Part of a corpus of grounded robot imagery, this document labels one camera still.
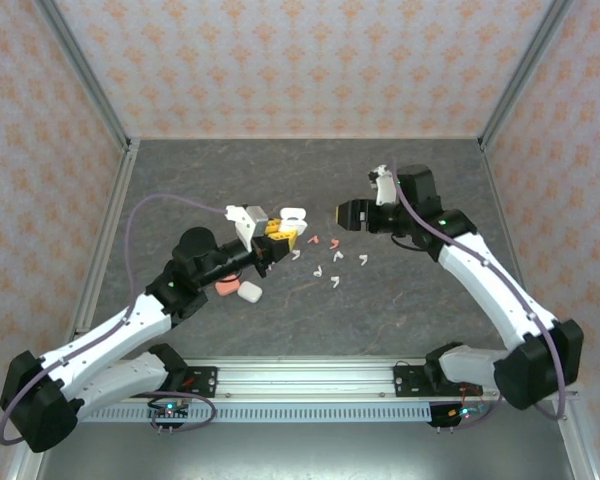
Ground white earbud charging case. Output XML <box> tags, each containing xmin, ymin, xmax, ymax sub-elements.
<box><xmin>238</xmin><ymin>280</ymin><xmax>264</xmax><ymax>304</ymax></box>
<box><xmin>279</xmin><ymin>206</ymin><xmax>309</xmax><ymax>234</ymax></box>

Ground small circuit board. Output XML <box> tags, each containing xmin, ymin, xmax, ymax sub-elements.
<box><xmin>429</xmin><ymin>399</ymin><xmax>491</xmax><ymax>431</ymax></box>
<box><xmin>147</xmin><ymin>399</ymin><xmax>191</xmax><ymax>432</ymax></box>

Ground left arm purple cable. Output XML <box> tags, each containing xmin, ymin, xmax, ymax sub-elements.
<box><xmin>0</xmin><ymin>193</ymin><xmax>231</xmax><ymax>446</ymax></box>

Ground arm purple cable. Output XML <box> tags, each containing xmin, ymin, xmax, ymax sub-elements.
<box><xmin>392</xmin><ymin>158</ymin><xmax>571</xmax><ymax>432</ymax></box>
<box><xmin>0</xmin><ymin>193</ymin><xmax>231</xmax><ymax>446</ymax></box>

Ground aluminium table edge rail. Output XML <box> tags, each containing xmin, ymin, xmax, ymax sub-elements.
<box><xmin>479</xmin><ymin>140</ymin><xmax>529</xmax><ymax>296</ymax></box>
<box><xmin>67</xmin><ymin>139</ymin><xmax>141</xmax><ymax>346</ymax></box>

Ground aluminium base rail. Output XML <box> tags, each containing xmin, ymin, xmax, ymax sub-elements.
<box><xmin>129</xmin><ymin>355</ymin><xmax>581</xmax><ymax>404</ymax></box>

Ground slotted grey cable duct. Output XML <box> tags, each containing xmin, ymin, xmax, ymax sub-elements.
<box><xmin>79</xmin><ymin>402</ymin><xmax>434</xmax><ymax>425</ymax></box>

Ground aluminium corner post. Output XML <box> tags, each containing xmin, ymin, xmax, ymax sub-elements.
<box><xmin>478</xmin><ymin>0</ymin><xmax>577</xmax><ymax>151</ymax></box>
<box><xmin>32</xmin><ymin>0</ymin><xmax>134</xmax><ymax>154</ymax></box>

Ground grey metal base plate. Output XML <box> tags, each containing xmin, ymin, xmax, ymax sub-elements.
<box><xmin>32</xmin><ymin>420</ymin><xmax>584</xmax><ymax>480</ymax></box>

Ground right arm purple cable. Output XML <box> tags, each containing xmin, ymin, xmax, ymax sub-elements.
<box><xmin>392</xmin><ymin>158</ymin><xmax>571</xmax><ymax>432</ymax></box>

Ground aluminium frame bar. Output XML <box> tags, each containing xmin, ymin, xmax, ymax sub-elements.
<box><xmin>4</xmin><ymin>447</ymin><xmax>49</xmax><ymax>480</ymax></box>
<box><xmin>554</xmin><ymin>399</ymin><xmax>599</xmax><ymax>480</ymax></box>

